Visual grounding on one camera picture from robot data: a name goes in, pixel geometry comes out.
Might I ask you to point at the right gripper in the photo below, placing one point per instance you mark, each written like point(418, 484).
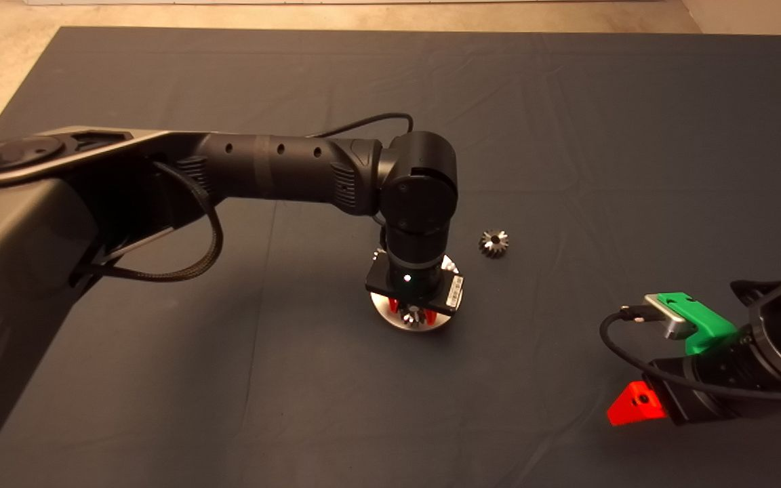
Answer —
point(716, 386)

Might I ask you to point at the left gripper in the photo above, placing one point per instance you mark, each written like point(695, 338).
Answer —
point(390, 286)

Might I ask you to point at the steel planetary gear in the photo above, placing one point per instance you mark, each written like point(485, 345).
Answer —
point(377, 255)
point(414, 317)
point(493, 244)

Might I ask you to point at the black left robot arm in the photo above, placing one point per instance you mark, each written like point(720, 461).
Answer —
point(282, 169)

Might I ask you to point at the round metal carrier plate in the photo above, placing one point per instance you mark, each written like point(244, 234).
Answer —
point(384, 315)

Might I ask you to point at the dark grey table cloth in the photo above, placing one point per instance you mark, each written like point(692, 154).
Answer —
point(567, 135)

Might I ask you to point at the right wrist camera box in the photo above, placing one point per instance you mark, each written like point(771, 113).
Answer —
point(672, 317)

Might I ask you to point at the right green camera mount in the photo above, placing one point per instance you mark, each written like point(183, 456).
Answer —
point(706, 330)

